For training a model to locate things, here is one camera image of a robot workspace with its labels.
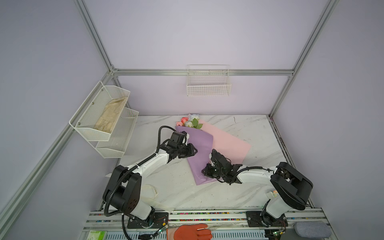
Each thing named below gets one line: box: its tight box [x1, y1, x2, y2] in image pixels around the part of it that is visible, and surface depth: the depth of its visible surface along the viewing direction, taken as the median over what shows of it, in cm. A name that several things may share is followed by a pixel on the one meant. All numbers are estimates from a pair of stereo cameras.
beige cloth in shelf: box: [94, 96, 128, 133], surface depth 80 cm
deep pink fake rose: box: [180, 117, 189, 124], surface depth 114 cm
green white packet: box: [87, 230, 107, 240], surface depth 69 cm
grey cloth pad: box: [294, 221, 332, 239], surface depth 70 cm
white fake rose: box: [188, 114, 203, 129], surface depth 110 cm
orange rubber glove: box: [166, 223, 213, 240], surface depth 71 cm
